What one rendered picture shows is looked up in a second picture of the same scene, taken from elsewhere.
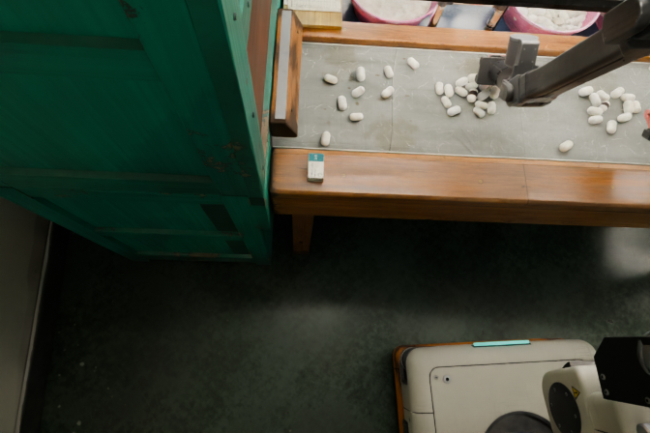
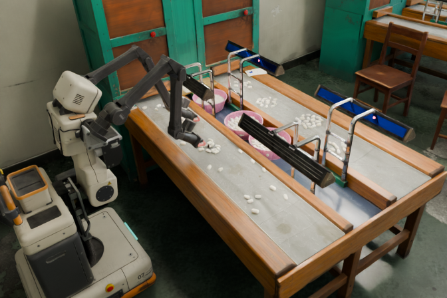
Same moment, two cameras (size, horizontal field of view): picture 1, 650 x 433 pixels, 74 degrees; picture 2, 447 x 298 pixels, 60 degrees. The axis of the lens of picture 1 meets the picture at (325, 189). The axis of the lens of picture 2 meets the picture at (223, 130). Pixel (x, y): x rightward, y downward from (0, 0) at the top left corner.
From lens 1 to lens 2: 2.56 m
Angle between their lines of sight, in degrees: 52
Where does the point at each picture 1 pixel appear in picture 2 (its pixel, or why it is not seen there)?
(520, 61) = not seen: hidden behind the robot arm
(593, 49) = not seen: hidden behind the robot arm
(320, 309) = (122, 203)
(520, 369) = (121, 236)
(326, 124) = (149, 107)
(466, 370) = (110, 221)
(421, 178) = (144, 122)
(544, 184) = (161, 141)
